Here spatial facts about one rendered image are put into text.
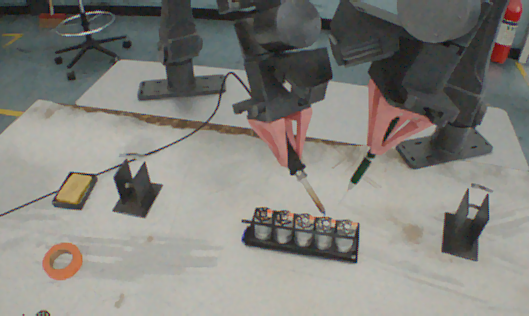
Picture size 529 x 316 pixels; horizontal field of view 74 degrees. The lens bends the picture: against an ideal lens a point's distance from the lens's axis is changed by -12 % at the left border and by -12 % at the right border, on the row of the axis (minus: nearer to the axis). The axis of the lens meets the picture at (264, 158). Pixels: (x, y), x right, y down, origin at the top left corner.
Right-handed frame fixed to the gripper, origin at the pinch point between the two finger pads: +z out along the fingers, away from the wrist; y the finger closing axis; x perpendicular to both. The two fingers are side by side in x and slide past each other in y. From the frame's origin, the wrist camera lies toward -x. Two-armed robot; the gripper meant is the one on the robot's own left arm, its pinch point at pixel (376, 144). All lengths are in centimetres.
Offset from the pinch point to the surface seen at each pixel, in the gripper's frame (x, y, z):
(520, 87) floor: 202, -158, 27
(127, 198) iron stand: -26.2, -12.6, 28.0
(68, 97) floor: -76, -177, 123
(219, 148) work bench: -11.3, -24.0, 23.2
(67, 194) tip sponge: -36.4, -13.5, 30.4
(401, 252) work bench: 12.5, 2.8, 15.2
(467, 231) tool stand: 23.8, 1.2, 10.9
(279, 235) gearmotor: -5.4, -0.2, 17.6
